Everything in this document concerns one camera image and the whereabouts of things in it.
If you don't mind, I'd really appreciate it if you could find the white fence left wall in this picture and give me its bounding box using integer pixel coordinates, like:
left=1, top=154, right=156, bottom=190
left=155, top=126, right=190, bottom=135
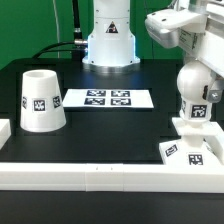
left=0, top=119, right=11, bottom=150

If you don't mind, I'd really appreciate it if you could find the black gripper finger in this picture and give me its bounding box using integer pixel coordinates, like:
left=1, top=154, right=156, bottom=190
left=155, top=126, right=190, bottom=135
left=203, top=77, right=224, bottom=102

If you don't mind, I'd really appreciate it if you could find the white fence wall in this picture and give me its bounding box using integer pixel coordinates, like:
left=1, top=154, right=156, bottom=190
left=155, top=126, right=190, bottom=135
left=0, top=119, right=11, bottom=150
left=0, top=163, right=224, bottom=193

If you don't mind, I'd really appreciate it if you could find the white marker card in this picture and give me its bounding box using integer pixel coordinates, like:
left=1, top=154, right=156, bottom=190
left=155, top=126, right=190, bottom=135
left=63, top=89, right=154, bottom=109

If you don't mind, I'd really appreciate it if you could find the black cable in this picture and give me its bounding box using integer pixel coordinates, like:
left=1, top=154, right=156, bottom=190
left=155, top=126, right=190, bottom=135
left=32, top=39, right=88, bottom=60

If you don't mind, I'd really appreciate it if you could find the white thin cable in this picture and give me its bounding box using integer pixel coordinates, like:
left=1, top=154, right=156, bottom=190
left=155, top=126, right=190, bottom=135
left=52, top=0, right=62, bottom=59

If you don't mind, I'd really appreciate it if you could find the white lamp shade cone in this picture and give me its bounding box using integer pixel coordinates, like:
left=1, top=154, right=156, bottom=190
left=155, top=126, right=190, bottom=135
left=20, top=69, right=66, bottom=132

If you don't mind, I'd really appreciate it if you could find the white lamp base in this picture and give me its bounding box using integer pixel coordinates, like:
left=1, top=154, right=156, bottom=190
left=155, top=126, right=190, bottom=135
left=159, top=117, right=224, bottom=167

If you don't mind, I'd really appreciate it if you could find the white fence front wall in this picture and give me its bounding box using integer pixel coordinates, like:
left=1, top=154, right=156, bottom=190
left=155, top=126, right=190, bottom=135
left=0, top=163, right=224, bottom=193

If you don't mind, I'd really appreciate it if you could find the white lamp bulb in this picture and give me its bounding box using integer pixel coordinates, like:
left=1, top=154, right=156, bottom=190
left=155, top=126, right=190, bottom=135
left=177, top=60, right=212, bottom=123

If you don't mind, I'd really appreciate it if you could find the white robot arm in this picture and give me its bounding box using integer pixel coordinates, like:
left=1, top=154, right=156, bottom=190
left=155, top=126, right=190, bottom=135
left=83, top=0, right=224, bottom=103

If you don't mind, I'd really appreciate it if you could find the black pole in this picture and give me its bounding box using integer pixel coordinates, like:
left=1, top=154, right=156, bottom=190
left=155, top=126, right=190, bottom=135
left=72, top=0, right=82, bottom=39

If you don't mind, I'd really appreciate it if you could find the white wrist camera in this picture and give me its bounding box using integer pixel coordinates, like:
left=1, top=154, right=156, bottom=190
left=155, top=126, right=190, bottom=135
left=145, top=9, right=207, bottom=48

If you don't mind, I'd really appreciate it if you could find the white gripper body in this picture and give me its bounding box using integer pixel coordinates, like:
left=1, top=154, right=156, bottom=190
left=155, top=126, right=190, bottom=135
left=179, top=3, right=224, bottom=77

